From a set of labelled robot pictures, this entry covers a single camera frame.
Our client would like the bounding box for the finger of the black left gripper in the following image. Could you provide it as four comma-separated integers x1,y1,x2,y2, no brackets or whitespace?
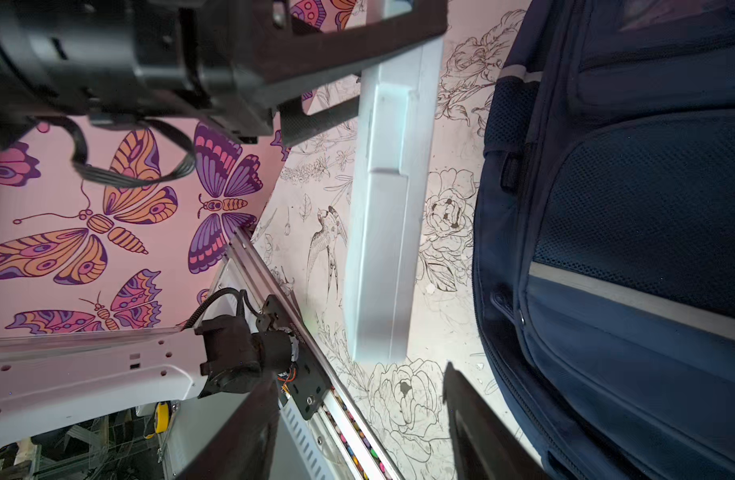
249,1,449,107

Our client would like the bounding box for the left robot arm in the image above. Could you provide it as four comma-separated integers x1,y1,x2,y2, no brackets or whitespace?
0,1,449,446

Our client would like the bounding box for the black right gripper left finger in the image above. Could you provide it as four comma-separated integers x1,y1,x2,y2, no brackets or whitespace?
176,377,280,479

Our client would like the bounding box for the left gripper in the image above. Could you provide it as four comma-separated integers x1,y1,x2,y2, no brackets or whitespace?
0,0,284,151

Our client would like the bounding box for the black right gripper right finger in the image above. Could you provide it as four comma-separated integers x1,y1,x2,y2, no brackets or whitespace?
443,364,549,480

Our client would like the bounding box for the navy blue backpack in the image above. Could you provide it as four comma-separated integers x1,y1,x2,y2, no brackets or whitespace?
473,1,735,479

